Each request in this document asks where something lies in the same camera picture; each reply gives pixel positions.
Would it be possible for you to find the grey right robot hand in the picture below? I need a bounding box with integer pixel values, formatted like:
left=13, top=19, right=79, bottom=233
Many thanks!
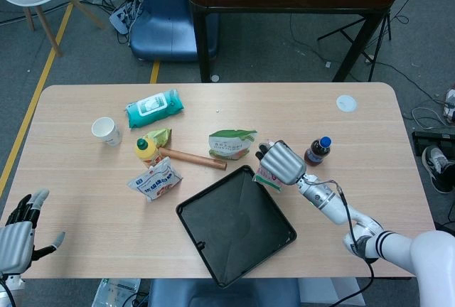
left=255, top=139, right=308, bottom=185

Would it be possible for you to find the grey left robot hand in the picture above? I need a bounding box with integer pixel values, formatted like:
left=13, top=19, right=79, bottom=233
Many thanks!
left=0, top=188, right=66, bottom=276

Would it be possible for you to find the green white corn starch bag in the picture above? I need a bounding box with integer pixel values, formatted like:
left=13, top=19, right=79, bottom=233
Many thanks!
left=208, top=129, right=257, bottom=161

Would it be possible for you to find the black plastic tray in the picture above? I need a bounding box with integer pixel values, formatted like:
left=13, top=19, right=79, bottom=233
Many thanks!
left=176, top=164, right=298, bottom=289

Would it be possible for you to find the clear printed plastic bag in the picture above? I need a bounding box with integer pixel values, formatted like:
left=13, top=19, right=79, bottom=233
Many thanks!
left=92, top=277, right=141, bottom=307

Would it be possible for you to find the white castor sugar bag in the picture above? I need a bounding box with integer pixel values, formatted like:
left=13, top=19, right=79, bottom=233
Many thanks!
left=127, top=156, right=183, bottom=203

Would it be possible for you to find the brown drink bottle blue cap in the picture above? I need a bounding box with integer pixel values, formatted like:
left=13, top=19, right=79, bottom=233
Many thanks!
left=304, top=136, right=333, bottom=168

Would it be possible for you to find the white round table grommet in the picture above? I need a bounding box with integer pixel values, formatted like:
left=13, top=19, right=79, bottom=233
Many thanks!
left=336, top=95, right=358, bottom=113

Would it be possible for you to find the wooden rolling pin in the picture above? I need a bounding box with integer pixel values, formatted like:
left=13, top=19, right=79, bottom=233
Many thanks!
left=159, top=147, right=228, bottom=172

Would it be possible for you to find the small yellow-green snack packet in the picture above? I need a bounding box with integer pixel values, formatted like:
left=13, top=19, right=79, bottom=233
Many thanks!
left=142, top=127, right=173, bottom=149

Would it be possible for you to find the white box under table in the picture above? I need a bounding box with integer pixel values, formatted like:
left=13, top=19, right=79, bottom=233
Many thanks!
left=298, top=278, right=365, bottom=307

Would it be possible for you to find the yellow bottle green cap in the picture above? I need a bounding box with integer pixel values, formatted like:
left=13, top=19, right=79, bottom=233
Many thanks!
left=134, top=137, right=161, bottom=170

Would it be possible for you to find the teal wet wipes pack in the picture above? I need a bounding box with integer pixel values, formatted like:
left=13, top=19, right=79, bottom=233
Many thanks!
left=124, top=88, right=186, bottom=130

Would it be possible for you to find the blue robot body base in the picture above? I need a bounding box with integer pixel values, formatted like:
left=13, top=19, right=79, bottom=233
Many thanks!
left=147, top=278, right=301, bottom=307

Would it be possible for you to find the white paper cup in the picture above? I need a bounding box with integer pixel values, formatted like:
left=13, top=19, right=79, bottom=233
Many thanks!
left=91, top=117, right=123, bottom=147

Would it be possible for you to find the black tripod stand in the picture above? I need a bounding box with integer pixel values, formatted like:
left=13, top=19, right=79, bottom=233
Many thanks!
left=317, top=8, right=394, bottom=63

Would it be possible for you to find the black equipment case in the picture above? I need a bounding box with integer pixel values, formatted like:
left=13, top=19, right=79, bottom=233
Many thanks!
left=411, top=130, right=455, bottom=155

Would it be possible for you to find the grey black sneaker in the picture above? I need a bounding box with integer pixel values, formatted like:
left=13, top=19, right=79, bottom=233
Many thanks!
left=421, top=144, right=455, bottom=195

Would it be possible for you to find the blue machine base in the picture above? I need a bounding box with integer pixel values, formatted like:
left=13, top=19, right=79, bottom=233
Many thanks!
left=128, top=0, right=218, bottom=63

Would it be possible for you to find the white power strip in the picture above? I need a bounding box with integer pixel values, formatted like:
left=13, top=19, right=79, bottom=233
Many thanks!
left=109, top=3, right=144, bottom=36

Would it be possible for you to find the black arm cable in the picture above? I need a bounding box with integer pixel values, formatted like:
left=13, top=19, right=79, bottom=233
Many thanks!
left=330, top=180, right=375, bottom=307

